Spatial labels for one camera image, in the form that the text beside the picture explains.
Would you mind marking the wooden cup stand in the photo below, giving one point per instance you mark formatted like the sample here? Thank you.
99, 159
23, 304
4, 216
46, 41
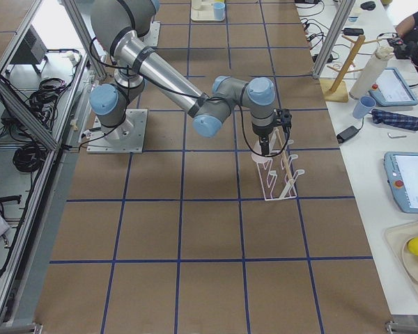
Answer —
335, 90

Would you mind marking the blue cup on desk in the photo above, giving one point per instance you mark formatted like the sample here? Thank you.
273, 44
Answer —
364, 105

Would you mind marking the cream rectangular tray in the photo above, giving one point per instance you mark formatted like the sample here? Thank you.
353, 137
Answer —
202, 11

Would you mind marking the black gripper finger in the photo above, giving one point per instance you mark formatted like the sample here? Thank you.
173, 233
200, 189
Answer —
264, 145

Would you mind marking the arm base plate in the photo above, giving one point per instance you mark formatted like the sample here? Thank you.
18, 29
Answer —
128, 137
151, 38

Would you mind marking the blue plastic cup near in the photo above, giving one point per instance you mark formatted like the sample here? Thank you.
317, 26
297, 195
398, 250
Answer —
219, 11

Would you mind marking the pink plastic cup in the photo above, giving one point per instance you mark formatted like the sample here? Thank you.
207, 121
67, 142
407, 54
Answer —
259, 154

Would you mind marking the beige water bottle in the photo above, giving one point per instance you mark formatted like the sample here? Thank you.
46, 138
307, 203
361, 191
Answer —
372, 70

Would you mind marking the aluminium frame post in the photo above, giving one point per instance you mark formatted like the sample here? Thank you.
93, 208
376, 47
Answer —
338, 22

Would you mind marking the blue teach pendant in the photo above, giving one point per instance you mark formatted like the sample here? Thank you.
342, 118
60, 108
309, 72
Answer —
390, 89
402, 176

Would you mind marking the white wire rack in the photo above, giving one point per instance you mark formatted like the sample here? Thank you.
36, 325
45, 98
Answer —
277, 176

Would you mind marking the black power adapter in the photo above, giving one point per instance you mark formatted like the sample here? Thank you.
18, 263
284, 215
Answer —
347, 134

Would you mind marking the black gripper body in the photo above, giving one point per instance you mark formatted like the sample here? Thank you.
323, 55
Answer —
262, 131

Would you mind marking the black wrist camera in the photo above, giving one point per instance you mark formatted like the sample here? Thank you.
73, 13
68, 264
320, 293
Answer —
283, 119

